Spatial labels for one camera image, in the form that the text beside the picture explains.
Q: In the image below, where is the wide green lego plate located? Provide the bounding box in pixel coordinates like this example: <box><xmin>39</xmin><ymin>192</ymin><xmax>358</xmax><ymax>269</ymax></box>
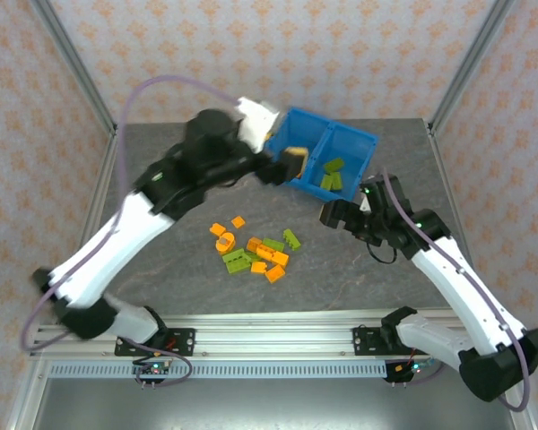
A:
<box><xmin>221</xmin><ymin>248</ymin><xmax>252</xmax><ymax>275</ymax></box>

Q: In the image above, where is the blue two-compartment bin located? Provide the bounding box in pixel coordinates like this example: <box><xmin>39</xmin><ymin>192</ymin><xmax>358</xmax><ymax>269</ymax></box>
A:
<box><xmin>263</xmin><ymin>106</ymin><xmax>381</xmax><ymax>202</ymax></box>

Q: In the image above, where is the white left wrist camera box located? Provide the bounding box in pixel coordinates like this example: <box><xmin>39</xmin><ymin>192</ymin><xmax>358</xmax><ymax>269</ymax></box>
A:
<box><xmin>235</xmin><ymin>96</ymin><xmax>282</xmax><ymax>152</ymax></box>

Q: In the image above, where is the thin black right gripper cable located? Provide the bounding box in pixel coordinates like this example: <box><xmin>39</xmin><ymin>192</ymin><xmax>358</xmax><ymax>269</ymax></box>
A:
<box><xmin>366</xmin><ymin>244</ymin><xmax>399</xmax><ymax>266</ymax></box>

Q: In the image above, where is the aluminium table side rail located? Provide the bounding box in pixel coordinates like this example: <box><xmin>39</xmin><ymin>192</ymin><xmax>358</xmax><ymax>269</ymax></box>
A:
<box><xmin>424</xmin><ymin>119</ymin><xmax>493</xmax><ymax>323</ymax></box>
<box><xmin>52</xmin><ymin>124</ymin><xmax>125</xmax><ymax>324</ymax></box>

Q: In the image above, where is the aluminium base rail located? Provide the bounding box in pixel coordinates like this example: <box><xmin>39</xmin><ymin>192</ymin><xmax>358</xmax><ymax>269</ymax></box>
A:
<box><xmin>29</xmin><ymin>313</ymin><xmax>521</xmax><ymax>362</ymax></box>

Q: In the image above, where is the aluminium frame post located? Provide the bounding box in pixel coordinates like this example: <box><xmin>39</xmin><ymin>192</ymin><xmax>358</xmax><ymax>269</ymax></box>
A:
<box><xmin>29</xmin><ymin>0</ymin><xmax>118</xmax><ymax>135</ymax></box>
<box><xmin>429</xmin><ymin>0</ymin><xmax>520</xmax><ymax>133</ymax></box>

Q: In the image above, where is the grey slotted cable duct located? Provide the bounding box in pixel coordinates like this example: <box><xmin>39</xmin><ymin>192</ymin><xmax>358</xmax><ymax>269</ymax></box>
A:
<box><xmin>47</xmin><ymin>361</ymin><xmax>434</xmax><ymax>381</ymax></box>

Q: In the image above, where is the aluminium frame leg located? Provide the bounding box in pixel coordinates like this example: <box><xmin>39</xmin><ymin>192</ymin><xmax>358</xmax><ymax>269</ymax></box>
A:
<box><xmin>510</xmin><ymin>400</ymin><xmax>538</xmax><ymax>430</ymax></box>
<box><xmin>4</xmin><ymin>360</ymin><xmax>50</xmax><ymax>430</ymax></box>

